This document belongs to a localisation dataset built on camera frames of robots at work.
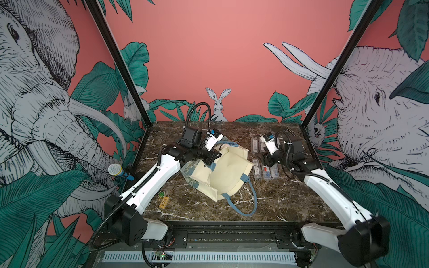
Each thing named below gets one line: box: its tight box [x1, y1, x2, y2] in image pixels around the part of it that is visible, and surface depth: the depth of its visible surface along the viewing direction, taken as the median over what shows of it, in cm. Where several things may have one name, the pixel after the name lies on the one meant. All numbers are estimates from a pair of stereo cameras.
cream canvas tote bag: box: [180, 141, 258, 217], surface depth 88 cm
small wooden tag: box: [158, 195, 170, 210], surface depth 85 cm
